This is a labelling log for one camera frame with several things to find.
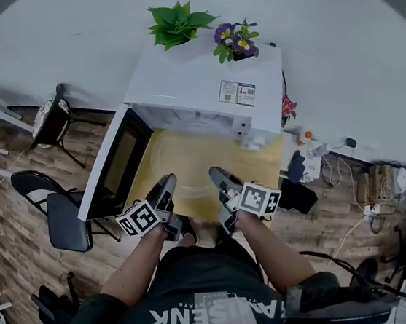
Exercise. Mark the person's left foot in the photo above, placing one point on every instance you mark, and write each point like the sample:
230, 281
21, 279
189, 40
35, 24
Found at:
191, 231

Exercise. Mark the person's left forearm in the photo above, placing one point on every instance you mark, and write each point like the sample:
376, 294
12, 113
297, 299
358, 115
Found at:
135, 266

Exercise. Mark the dark blue cloth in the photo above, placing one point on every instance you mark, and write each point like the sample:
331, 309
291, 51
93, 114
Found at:
297, 167

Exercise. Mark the pink flower potted plant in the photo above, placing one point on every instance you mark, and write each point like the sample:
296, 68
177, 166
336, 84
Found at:
288, 107

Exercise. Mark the black shoulder pack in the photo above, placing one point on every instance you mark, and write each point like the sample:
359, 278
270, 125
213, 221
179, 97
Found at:
339, 306

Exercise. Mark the person's right forearm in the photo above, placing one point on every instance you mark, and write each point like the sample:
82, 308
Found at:
276, 254

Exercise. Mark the purple flower potted plant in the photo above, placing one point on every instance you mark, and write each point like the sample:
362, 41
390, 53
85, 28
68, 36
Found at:
236, 42

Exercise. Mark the orange cap bottle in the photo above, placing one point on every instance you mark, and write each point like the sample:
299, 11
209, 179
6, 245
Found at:
304, 138

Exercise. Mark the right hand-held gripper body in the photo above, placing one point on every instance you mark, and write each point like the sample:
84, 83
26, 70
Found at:
259, 199

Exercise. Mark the black power adapter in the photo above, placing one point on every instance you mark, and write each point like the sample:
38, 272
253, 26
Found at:
350, 142

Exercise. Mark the black folding chair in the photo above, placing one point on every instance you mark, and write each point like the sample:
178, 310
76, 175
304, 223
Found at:
67, 221

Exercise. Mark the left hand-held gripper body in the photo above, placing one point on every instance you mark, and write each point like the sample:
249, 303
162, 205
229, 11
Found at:
139, 219

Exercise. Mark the white microwave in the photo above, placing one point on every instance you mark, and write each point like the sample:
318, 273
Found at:
197, 91

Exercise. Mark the clear plastic bottle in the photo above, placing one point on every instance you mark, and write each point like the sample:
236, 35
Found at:
320, 150

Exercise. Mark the black pouch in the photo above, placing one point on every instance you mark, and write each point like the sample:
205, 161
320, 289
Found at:
299, 197

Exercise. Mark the person's black printed shirt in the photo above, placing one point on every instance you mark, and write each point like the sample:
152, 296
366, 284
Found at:
208, 297

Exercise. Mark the green potted plant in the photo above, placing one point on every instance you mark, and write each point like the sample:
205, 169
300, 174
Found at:
177, 26

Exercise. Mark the white box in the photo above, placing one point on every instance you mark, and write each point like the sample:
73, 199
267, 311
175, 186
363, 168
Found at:
312, 169

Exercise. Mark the black chair with patterned cushion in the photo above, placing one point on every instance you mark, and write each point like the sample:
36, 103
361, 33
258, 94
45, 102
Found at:
48, 120

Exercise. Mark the black standing fan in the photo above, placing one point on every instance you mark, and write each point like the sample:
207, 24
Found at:
366, 269

